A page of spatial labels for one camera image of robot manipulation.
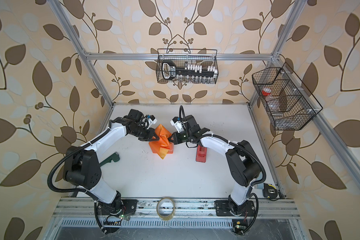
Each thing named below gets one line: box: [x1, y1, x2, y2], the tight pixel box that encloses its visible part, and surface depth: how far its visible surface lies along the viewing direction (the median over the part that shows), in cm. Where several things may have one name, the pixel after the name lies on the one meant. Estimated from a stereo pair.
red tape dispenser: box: [195, 145, 208, 163], surface depth 93 cm
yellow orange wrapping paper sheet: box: [148, 124, 174, 160], surface depth 84 cm
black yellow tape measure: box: [262, 183, 278, 199], surface depth 78 cm
